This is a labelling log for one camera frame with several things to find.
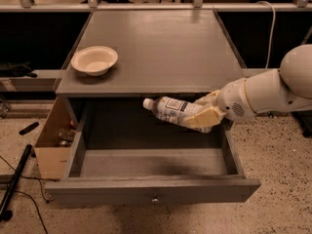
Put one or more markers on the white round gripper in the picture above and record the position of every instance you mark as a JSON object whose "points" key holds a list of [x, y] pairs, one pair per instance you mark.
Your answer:
{"points": [[232, 99]]}

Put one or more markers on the clear blue-labelled plastic bottle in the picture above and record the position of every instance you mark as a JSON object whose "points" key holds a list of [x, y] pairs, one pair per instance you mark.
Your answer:
{"points": [[175, 111]]}

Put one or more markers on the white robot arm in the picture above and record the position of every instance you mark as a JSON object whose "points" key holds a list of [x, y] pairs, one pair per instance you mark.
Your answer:
{"points": [[286, 89]]}

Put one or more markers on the open grey top drawer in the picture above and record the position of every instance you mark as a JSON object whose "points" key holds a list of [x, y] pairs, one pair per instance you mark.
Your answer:
{"points": [[123, 155]]}

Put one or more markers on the grey wooden drawer cabinet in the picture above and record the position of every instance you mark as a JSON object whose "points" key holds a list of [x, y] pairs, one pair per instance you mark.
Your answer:
{"points": [[159, 52]]}

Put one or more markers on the white paper bowl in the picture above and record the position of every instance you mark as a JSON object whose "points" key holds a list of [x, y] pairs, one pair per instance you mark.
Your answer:
{"points": [[95, 60]]}

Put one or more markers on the glass jar in box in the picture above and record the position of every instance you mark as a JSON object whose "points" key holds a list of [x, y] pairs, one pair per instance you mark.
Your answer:
{"points": [[67, 135]]}

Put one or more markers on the brown cardboard box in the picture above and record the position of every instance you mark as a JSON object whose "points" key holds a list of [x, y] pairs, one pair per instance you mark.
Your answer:
{"points": [[51, 153]]}

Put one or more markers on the small black bar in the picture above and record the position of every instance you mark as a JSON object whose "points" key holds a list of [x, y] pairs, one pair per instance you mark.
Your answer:
{"points": [[29, 128]]}

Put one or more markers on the black pole on floor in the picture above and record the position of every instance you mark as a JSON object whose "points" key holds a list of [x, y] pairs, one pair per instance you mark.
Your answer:
{"points": [[5, 213]]}

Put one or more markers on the grey metal frame rail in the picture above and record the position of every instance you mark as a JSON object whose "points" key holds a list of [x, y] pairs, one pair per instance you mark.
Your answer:
{"points": [[76, 6]]}

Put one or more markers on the black cloth on rail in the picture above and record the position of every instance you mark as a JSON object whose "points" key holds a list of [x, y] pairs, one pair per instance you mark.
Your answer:
{"points": [[9, 69]]}

